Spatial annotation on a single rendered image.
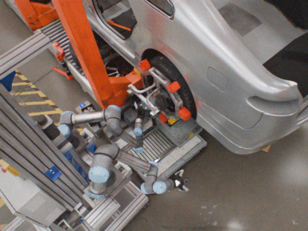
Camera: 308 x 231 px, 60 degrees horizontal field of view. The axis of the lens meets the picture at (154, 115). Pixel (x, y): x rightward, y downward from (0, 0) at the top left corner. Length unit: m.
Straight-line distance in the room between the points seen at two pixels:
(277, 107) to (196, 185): 1.49
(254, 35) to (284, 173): 1.49
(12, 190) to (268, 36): 2.62
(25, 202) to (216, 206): 1.84
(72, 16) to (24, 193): 1.26
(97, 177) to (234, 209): 1.74
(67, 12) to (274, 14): 2.10
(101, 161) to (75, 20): 1.09
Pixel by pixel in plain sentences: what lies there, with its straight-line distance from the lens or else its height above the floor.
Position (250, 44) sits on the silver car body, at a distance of 2.90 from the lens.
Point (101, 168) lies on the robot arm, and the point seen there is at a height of 1.44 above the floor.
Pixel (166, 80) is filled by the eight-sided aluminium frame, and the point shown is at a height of 1.12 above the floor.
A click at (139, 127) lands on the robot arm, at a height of 0.79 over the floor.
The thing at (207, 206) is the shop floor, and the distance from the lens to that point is 2.98.
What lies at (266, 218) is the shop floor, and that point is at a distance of 3.05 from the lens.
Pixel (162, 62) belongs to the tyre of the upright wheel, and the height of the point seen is 1.18.
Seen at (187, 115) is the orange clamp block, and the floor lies 0.88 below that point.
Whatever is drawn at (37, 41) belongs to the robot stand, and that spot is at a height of 2.03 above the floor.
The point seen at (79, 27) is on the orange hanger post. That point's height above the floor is 1.60.
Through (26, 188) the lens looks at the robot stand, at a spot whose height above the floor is 1.23.
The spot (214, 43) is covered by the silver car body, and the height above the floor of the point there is 1.69.
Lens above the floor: 2.86
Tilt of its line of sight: 56 degrees down
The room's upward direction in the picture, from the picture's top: 10 degrees counter-clockwise
